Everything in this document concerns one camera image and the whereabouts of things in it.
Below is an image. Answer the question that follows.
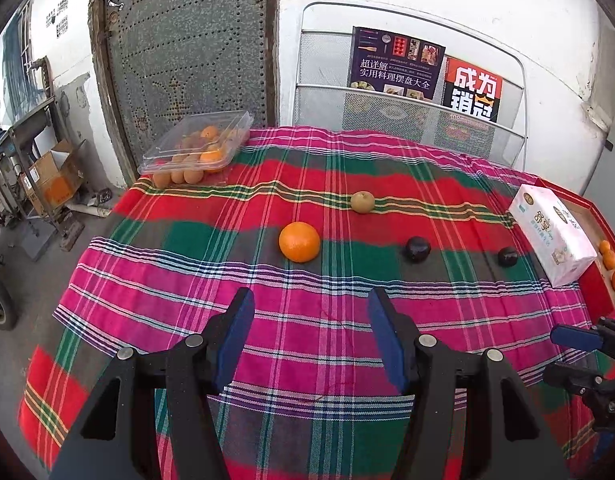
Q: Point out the cardboard box on floor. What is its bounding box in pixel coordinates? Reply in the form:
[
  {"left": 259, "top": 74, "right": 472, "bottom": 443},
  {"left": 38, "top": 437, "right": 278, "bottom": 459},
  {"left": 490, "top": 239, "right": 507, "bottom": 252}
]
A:
[{"left": 29, "top": 140, "right": 84, "bottom": 209}]

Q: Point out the plaid red green tablecloth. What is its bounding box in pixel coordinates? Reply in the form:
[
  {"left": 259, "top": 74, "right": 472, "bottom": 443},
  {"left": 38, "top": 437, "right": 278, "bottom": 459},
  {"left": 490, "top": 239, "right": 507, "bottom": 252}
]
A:
[{"left": 19, "top": 128, "right": 615, "bottom": 479}]

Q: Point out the motorcycle wheel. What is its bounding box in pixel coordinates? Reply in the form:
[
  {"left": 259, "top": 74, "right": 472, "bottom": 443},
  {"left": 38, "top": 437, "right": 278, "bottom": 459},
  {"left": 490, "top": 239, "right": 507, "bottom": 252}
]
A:
[{"left": 0, "top": 271, "right": 18, "bottom": 332}]

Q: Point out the studded metal door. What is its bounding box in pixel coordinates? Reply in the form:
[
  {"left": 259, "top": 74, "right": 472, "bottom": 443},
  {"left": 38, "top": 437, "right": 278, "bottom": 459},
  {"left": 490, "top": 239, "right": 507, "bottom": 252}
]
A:
[{"left": 88, "top": 0, "right": 278, "bottom": 184}]

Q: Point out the red cardboard tray box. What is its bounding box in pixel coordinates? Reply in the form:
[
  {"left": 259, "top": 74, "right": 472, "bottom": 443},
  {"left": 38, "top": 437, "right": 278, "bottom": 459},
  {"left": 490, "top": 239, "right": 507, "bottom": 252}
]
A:
[{"left": 535, "top": 177, "right": 615, "bottom": 324}]

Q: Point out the grey electrical cabinet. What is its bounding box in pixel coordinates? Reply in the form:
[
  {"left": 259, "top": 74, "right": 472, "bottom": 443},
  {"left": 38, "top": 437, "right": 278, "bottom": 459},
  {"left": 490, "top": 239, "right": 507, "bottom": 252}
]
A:
[{"left": 584, "top": 125, "right": 615, "bottom": 235}]

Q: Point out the blue gloved right hand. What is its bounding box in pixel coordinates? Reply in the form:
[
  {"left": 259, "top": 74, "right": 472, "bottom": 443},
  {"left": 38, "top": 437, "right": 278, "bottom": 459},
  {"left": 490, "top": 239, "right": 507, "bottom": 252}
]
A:
[{"left": 593, "top": 431, "right": 615, "bottom": 463}]

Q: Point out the small brown kiwi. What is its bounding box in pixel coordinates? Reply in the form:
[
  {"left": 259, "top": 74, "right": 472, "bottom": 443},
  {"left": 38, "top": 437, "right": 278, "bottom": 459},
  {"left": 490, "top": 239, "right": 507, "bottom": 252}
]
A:
[{"left": 350, "top": 191, "right": 376, "bottom": 214}]

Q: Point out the dark plum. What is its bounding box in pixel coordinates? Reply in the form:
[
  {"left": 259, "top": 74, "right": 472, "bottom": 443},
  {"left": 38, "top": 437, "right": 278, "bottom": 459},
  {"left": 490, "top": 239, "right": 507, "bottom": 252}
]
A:
[
  {"left": 497, "top": 246, "right": 519, "bottom": 268},
  {"left": 404, "top": 236, "right": 431, "bottom": 263}
]

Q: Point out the white metal rack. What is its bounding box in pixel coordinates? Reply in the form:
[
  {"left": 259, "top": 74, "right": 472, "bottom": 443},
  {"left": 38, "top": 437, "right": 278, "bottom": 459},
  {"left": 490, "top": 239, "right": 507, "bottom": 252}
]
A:
[{"left": 282, "top": 1, "right": 529, "bottom": 169}]

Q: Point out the metal shelf cart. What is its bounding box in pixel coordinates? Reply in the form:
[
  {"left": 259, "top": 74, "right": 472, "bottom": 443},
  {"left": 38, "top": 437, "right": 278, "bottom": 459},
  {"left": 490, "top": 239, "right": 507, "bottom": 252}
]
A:
[{"left": 0, "top": 56, "right": 84, "bottom": 261}]

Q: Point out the clear plastic fruit container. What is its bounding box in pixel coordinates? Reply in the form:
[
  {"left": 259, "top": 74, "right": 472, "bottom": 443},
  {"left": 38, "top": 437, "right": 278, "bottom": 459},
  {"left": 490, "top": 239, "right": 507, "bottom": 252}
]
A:
[{"left": 138, "top": 110, "right": 253, "bottom": 188}]

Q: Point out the dark orange tangerine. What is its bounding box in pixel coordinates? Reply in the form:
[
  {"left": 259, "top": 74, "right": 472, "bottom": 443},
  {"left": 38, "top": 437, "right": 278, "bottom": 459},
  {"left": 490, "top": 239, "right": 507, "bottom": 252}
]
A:
[{"left": 603, "top": 249, "right": 615, "bottom": 270}]

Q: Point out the large orange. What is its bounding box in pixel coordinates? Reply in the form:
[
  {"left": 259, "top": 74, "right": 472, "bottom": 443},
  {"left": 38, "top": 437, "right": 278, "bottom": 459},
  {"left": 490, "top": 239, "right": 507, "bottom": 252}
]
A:
[{"left": 598, "top": 240, "right": 611, "bottom": 255}]

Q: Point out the red black book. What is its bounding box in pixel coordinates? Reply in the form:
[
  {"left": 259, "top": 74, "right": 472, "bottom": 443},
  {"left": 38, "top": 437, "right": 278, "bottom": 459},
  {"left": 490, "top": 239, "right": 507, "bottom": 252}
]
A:
[{"left": 434, "top": 56, "right": 503, "bottom": 158}]

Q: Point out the white pink tissue box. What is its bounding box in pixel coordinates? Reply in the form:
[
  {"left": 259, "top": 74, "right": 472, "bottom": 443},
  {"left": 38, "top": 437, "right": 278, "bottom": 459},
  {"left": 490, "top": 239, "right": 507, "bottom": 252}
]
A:
[{"left": 508, "top": 184, "right": 596, "bottom": 287}]

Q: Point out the dark purple cookbook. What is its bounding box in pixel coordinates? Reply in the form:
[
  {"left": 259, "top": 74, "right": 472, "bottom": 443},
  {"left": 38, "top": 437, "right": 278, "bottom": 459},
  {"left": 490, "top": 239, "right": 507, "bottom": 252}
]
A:
[{"left": 342, "top": 27, "right": 445, "bottom": 142}]

